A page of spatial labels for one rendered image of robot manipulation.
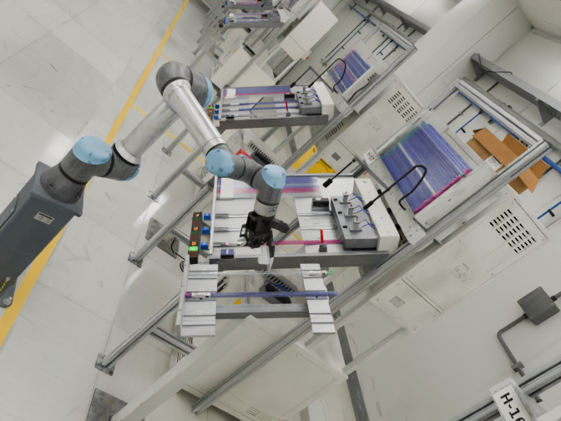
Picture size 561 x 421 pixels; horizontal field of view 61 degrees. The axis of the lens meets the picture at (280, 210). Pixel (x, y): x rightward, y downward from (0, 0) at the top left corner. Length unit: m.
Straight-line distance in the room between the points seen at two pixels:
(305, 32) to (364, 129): 3.25
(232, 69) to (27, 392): 5.04
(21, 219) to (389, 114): 2.29
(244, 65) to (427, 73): 2.41
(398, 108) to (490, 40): 2.22
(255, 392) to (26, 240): 1.24
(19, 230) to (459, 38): 4.31
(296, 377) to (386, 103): 1.82
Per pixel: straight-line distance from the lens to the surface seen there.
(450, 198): 1.87
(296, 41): 6.36
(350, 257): 1.92
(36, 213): 1.88
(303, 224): 2.08
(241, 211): 2.16
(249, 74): 6.42
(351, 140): 3.28
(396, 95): 3.24
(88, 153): 1.74
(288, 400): 2.51
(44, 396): 2.09
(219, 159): 1.36
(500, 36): 5.38
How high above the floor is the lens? 1.62
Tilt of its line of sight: 19 degrees down
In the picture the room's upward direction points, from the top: 49 degrees clockwise
